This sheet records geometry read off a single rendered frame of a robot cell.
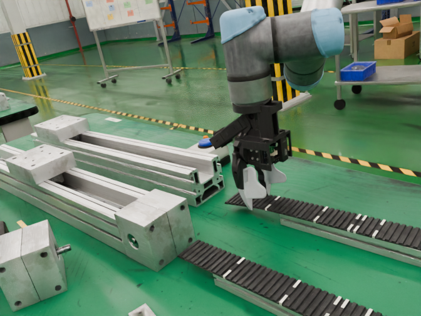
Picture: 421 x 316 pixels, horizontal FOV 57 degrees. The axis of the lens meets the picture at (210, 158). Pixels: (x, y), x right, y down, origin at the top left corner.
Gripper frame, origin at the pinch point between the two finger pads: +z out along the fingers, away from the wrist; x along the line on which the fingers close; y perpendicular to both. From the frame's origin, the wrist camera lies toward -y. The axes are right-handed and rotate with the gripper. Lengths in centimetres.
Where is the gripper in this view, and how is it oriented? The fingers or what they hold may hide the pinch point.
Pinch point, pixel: (255, 196)
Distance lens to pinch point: 79.0
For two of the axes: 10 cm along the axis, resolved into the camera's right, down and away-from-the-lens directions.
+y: 7.2, 1.5, -6.7
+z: 1.6, 9.1, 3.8
